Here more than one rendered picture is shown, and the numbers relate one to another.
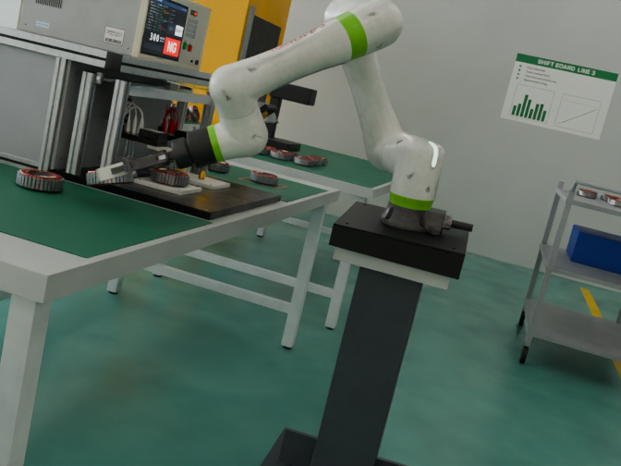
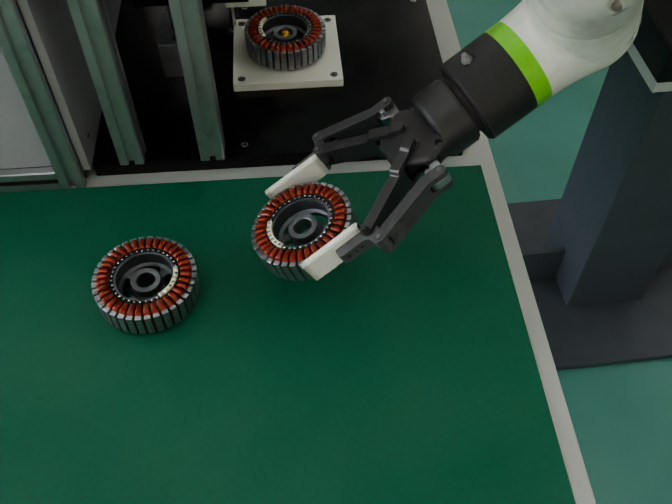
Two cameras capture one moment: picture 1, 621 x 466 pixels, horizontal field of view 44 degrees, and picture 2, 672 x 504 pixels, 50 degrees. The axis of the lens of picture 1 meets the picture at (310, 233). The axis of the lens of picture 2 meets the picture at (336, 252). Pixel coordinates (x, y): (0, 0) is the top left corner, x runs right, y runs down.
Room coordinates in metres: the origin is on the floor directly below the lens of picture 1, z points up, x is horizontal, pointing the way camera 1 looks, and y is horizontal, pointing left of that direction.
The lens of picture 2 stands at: (1.37, 0.63, 1.42)
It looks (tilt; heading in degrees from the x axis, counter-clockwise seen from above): 52 degrees down; 343
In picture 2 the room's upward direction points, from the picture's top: straight up
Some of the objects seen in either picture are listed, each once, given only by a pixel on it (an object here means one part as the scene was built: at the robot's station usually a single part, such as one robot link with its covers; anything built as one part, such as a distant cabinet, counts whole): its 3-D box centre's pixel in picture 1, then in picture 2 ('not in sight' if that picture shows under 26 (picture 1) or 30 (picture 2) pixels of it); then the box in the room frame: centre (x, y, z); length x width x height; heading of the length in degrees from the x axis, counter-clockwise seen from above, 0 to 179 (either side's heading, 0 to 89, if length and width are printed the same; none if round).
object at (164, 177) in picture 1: (170, 177); (285, 36); (2.21, 0.44, 0.80); 0.11 x 0.11 x 0.04
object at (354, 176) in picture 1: (301, 216); not in sight; (4.69, 0.08, 0.38); 1.85 x 1.10 x 0.75; 167
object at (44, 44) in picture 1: (112, 58); not in sight; (2.40, 0.72, 1.09); 0.68 x 0.44 x 0.05; 167
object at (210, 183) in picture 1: (200, 180); not in sight; (2.45, 0.39, 0.78); 0.15 x 0.15 x 0.01; 77
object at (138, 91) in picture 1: (171, 95); not in sight; (2.35, 0.51, 1.03); 0.62 x 0.01 x 0.03; 167
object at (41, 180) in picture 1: (40, 180); (146, 283); (1.87, 0.69, 0.77); 0.11 x 0.11 x 0.04
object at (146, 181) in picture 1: (168, 185); (286, 51); (2.21, 0.44, 0.78); 0.15 x 0.15 x 0.01; 77
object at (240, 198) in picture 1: (179, 187); (274, 12); (2.33, 0.43, 0.76); 0.64 x 0.47 x 0.02; 167
